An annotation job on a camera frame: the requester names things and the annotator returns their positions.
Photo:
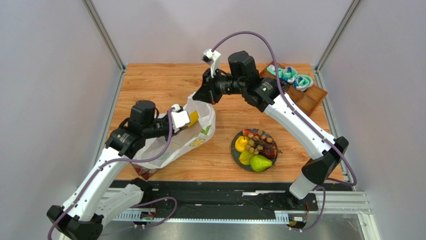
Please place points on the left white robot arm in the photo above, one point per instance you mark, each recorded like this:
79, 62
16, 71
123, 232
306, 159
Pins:
83, 216

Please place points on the blue ceramic plate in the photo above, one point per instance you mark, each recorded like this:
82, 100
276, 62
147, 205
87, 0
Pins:
235, 154

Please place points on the red plaid cloth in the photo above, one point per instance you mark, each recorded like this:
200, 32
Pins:
144, 172

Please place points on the yellow fake starfruit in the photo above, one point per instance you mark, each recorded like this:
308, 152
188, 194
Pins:
245, 157

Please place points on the white plastic bag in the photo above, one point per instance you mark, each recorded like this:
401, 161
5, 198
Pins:
198, 133

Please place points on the blue white sock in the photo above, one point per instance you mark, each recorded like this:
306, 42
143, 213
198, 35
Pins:
302, 82

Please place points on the brown fake longan bunch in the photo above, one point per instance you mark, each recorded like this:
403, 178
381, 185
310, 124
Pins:
256, 143

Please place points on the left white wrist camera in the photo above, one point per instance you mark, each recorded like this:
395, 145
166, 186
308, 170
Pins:
180, 118

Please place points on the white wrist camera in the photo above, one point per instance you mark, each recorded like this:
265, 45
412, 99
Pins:
213, 59
180, 118

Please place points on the dark red fake fruit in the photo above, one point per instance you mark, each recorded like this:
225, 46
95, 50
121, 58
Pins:
270, 151

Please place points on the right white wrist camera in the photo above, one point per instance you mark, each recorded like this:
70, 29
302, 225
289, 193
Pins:
213, 59

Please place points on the red fake watermelon slice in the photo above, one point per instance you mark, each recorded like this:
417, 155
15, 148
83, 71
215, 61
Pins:
247, 132

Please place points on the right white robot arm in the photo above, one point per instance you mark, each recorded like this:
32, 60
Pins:
267, 95

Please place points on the green fake lime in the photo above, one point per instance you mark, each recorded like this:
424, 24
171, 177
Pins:
259, 163

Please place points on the teal white sock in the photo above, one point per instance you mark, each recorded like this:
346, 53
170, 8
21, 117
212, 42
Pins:
286, 74

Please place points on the wooden compartment tray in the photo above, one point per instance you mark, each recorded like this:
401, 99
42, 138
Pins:
308, 101

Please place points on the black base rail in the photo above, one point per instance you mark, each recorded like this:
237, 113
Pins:
221, 200

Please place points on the yellow fake lemon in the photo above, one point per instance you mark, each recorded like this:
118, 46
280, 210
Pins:
194, 117

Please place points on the yellow fake pear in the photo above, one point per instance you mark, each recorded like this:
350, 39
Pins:
241, 143

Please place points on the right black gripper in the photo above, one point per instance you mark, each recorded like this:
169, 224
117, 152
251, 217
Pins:
210, 88

